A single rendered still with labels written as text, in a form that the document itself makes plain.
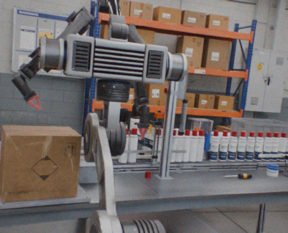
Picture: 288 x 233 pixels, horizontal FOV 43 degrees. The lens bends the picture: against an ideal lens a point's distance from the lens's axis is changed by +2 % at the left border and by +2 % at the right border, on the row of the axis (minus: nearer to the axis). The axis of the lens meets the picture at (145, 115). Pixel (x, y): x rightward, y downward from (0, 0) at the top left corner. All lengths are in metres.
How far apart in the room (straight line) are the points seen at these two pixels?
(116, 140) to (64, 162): 0.27
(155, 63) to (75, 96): 5.11
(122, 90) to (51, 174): 0.47
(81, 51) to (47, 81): 5.08
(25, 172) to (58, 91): 4.96
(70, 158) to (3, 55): 4.96
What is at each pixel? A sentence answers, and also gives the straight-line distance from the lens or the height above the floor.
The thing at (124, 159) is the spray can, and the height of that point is 0.90.
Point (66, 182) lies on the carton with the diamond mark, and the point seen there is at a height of 0.92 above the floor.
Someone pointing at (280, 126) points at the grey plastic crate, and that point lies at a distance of 4.17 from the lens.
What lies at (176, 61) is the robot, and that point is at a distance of 1.52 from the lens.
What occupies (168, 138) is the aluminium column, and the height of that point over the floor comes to 1.06.
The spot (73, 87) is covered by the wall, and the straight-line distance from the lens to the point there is 6.51.
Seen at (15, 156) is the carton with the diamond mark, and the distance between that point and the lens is 1.56.
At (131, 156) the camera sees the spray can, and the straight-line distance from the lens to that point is 2.16.
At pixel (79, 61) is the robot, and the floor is 1.43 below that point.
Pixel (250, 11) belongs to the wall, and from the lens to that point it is 7.78.
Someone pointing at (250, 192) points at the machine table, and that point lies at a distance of 2.11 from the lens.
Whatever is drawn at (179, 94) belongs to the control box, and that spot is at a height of 1.31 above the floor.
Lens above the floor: 1.41
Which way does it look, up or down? 6 degrees down
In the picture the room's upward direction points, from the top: 6 degrees clockwise
